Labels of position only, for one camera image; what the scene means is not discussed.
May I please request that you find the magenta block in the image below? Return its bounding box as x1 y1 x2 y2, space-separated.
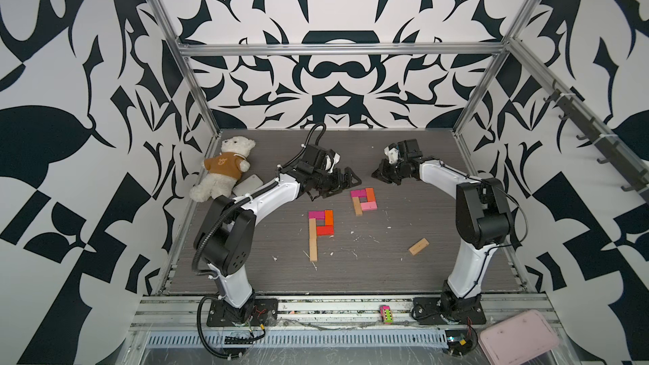
309 211 326 221
350 189 367 198

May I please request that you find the orange block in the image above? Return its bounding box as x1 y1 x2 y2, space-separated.
324 211 334 226
365 188 376 202

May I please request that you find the light pink block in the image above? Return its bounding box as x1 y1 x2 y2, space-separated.
361 201 378 211

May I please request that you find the natural wood block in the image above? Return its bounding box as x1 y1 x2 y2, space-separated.
309 238 318 262
408 238 429 256
353 197 363 216
309 218 317 242

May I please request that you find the red block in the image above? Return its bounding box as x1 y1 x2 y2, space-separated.
316 226 335 237

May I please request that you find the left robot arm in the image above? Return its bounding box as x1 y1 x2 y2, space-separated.
191 145 362 309

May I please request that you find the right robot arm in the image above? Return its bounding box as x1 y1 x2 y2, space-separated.
372 140 515 318

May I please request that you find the white rectangular case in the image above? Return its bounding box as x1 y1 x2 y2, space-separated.
233 174 264 197

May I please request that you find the white teddy bear brown shirt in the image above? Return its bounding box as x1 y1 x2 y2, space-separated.
189 136 256 203

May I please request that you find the green circuit board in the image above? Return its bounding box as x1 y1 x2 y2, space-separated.
444 327 478 358

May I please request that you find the pink tray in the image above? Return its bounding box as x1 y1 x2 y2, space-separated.
478 310 559 365

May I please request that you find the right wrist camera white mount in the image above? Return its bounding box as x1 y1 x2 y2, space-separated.
385 140 423 165

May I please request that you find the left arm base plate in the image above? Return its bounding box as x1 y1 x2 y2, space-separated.
206 297 279 327

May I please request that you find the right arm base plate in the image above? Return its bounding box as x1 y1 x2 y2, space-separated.
410 294 487 325

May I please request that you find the white cable duct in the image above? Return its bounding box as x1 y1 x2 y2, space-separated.
146 329 447 349

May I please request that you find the wall hook rail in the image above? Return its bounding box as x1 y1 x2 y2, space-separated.
544 79 648 204

